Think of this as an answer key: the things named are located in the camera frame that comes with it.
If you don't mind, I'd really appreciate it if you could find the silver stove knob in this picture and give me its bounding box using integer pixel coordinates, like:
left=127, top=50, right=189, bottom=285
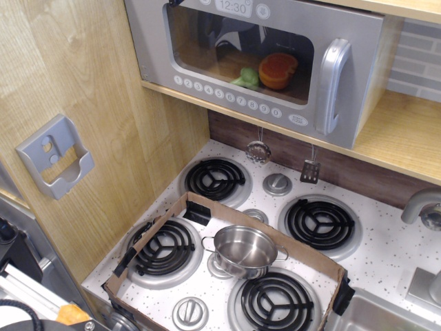
left=243, top=208, right=269, bottom=225
left=263, top=173, right=292, bottom=197
left=172, top=297, right=209, bottom=330

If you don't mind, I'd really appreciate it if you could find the silver microwave door handle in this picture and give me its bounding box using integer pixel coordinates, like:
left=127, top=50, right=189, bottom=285
left=314, top=39, right=351, bottom=135

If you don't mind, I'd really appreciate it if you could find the silver oven front knob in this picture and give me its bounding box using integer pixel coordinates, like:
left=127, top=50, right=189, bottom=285
left=110, top=312, right=139, bottom=331

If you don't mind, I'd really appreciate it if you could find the silver toy faucet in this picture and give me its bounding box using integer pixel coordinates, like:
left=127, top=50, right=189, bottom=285
left=401, top=188, right=440, bottom=231

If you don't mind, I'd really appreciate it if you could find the brown cardboard frame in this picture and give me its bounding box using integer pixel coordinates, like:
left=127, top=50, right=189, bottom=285
left=102, top=192, right=353, bottom=330

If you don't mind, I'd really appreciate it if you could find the silver toy microwave door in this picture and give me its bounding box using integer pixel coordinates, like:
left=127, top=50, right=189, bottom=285
left=125, top=1, right=385, bottom=148

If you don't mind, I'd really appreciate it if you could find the silver toy sink basin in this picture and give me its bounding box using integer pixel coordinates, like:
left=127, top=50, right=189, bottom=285
left=324, top=288, right=440, bottom=331

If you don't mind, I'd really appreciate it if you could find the hanging silver spatula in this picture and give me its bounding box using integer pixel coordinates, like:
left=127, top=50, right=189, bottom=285
left=300, top=145, right=321, bottom=184

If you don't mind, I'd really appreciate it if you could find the black cable loop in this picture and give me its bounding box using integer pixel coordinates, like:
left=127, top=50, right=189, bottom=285
left=0, top=299, right=44, bottom=331

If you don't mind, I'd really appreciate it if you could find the middle silver stove knob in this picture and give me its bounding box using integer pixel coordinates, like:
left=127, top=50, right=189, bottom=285
left=243, top=208, right=269, bottom=225

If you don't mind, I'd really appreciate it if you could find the grey faucet handle base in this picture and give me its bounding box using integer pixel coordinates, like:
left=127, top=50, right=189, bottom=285
left=406, top=268, right=440, bottom=314

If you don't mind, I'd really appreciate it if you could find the front right black burner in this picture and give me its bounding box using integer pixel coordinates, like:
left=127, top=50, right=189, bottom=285
left=238, top=272, right=315, bottom=330

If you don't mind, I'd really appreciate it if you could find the back silver stove knob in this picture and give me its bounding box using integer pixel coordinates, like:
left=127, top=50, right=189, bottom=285
left=263, top=173, right=292, bottom=197

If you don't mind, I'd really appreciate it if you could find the grey wall phone holder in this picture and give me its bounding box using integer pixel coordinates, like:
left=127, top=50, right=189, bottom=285
left=15, top=114, right=94, bottom=200

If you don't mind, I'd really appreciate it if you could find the back left black burner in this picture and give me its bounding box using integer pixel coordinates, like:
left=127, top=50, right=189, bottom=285
left=183, top=158, right=247, bottom=201

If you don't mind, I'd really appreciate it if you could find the orange toy pepper half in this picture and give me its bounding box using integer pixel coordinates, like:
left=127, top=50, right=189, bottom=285
left=258, top=52, right=298, bottom=90

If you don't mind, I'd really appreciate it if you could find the wooden shelf board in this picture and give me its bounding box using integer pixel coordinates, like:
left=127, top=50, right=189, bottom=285
left=141, top=81, right=440, bottom=185

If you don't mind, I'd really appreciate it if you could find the hanging silver strainer spoon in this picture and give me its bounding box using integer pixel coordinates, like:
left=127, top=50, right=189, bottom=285
left=245, top=127, right=272, bottom=165

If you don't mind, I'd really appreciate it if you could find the front left black burner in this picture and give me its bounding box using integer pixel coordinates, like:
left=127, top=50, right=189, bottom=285
left=135, top=220, right=196, bottom=277

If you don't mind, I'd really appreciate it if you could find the front silver stove knob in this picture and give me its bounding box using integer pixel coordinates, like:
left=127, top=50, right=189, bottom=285
left=172, top=297, right=209, bottom=330

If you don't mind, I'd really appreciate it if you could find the small stainless steel pot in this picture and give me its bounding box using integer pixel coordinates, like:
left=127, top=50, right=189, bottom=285
left=201, top=225, right=289, bottom=280

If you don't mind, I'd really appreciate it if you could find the green toy broccoli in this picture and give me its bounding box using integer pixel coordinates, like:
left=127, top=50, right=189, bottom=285
left=231, top=67, right=259, bottom=90

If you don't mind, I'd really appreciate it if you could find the black burner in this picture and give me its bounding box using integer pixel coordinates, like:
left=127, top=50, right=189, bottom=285
left=238, top=272, right=315, bottom=330
left=278, top=196, right=356, bottom=252
left=183, top=158, right=247, bottom=201
left=135, top=220, right=196, bottom=277

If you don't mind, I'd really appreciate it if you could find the back right black burner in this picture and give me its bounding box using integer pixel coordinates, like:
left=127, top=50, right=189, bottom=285
left=278, top=196, right=356, bottom=252

